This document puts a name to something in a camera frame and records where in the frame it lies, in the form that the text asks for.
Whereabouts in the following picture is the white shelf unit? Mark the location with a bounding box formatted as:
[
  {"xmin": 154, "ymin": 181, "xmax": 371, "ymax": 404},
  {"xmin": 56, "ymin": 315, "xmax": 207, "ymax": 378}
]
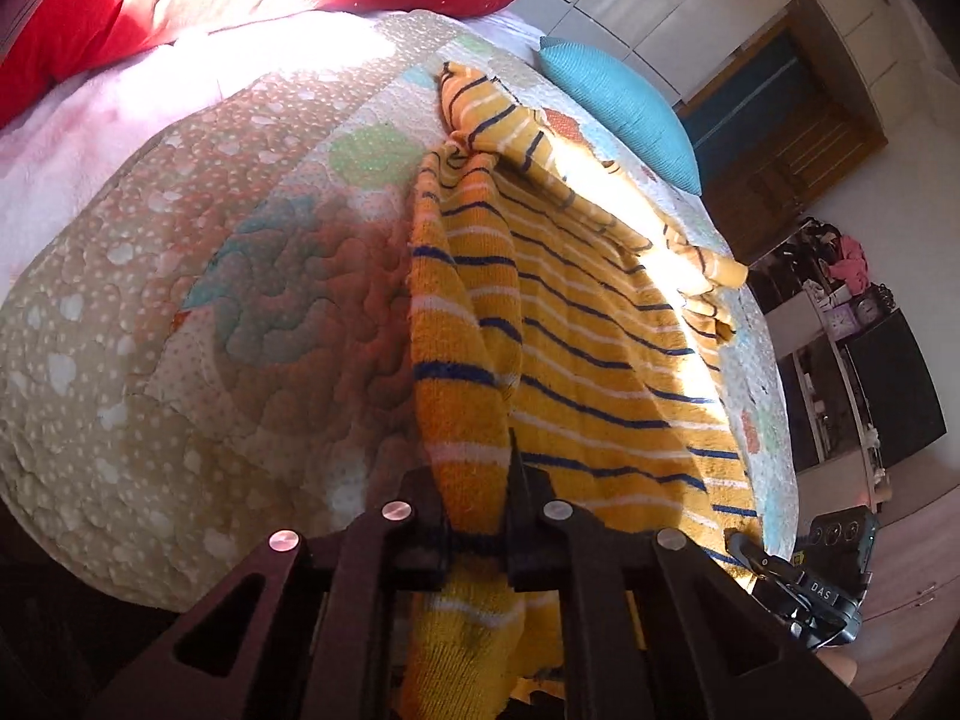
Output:
[{"xmin": 766, "ymin": 286, "xmax": 886, "ymax": 518}]

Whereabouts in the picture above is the pink cloth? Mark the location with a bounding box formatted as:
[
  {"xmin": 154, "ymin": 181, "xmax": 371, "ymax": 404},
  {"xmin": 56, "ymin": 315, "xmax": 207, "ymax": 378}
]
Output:
[{"xmin": 837, "ymin": 234, "xmax": 871, "ymax": 292}]

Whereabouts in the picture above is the blue knit pillow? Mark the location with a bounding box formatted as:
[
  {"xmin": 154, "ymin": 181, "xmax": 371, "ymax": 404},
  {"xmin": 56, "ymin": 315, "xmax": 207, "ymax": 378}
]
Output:
[{"xmin": 538, "ymin": 36, "xmax": 703, "ymax": 197}]

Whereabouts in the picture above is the wooden door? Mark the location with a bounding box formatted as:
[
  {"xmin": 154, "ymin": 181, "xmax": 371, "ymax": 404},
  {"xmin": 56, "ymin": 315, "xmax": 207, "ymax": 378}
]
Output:
[{"xmin": 681, "ymin": 6, "xmax": 889, "ymax": 259}]

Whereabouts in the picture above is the yellow striped knit sweater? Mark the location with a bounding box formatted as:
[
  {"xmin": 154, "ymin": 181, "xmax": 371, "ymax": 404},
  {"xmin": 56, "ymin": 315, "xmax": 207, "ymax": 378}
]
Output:
[{"xmin": 396, "ymin": 60, "xmax": 760, "ymax": 720}]

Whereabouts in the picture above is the black cabinet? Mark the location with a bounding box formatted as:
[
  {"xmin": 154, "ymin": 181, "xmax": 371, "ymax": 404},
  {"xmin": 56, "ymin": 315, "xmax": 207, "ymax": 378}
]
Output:
[{"xmin": 840, "ymin": 307, "xmax": 949, "ymax": 470}]

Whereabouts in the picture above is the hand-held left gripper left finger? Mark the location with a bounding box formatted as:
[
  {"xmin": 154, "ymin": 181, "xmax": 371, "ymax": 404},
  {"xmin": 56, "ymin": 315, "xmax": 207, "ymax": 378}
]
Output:
[{"xmin": 81, "ymin": 468, "xmax": 452, "ymax": 720}]

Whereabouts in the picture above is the patterned quilted bedspread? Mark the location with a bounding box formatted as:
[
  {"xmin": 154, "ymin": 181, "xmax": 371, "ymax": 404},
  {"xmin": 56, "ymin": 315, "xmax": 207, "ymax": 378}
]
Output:
[{"xmin": 0, "ymin": 9, "xmax": 799, "ymax": 613}]

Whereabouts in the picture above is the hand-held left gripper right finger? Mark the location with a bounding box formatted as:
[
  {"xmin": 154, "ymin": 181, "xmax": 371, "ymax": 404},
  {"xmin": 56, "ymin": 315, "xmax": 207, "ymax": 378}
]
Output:
[{"xmin": 507, "ymin": 429, "xmax": 872, "ymax": 720}]

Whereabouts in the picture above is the white wardrobe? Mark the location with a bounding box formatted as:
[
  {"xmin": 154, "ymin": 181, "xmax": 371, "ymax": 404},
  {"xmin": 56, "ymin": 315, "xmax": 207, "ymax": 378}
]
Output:
[{"xmin": 459, "ymin": 0, "xmax": 863, "ymax": 103}]

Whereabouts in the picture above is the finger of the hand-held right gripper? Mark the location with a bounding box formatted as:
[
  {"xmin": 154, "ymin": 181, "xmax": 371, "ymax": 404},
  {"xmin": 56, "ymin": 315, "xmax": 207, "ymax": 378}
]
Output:
[{"xmin": 726, "ymin": 532, "xmax": 781, "ymax": 590}]

